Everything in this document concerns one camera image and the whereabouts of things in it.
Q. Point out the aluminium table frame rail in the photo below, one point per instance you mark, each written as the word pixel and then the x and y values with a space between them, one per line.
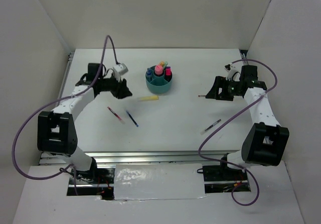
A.
pixel 169 127

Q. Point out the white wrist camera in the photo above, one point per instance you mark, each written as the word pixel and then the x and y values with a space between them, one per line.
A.
pixel 119 70
pixel 232 72

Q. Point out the black pink highlighter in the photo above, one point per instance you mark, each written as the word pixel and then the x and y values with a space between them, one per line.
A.
pixel 168 74

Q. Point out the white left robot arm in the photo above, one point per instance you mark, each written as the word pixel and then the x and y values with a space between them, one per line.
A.
pixel 56 128

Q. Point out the yellow highlighter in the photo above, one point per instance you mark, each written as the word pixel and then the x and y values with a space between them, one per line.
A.
pixel 148 98

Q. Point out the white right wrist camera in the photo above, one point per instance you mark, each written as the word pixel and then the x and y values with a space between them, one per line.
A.
pixel 232 72

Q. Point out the blue cap spray bottle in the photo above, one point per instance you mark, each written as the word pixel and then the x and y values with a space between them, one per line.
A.
pixel 149 75

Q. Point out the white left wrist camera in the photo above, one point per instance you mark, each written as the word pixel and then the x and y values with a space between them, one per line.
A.
pixel 119 70

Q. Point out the blue refill pen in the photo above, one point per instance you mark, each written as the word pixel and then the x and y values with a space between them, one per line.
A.
pixel 131 117

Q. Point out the red refill pen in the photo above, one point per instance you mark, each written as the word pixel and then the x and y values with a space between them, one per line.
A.
pixel 116 115

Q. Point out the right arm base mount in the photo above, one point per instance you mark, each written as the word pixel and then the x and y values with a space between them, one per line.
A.
pixel 220 180

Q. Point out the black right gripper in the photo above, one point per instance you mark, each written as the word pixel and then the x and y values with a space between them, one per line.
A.
pixel 219 82

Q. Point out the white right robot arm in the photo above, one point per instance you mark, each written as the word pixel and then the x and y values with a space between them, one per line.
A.
pixel 267 139

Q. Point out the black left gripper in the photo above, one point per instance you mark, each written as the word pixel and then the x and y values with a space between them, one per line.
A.
pixel 121 90

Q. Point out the pink bottle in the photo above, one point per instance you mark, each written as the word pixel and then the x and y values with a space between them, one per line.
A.
pixel 158 70

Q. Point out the black gel pen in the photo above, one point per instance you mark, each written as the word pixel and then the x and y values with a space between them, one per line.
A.
pixel 209 127

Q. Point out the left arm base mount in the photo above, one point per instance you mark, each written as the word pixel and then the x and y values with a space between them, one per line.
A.
pixel 101 185

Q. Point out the teal round organizer container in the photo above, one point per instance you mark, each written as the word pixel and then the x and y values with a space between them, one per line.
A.
pixel 159 85

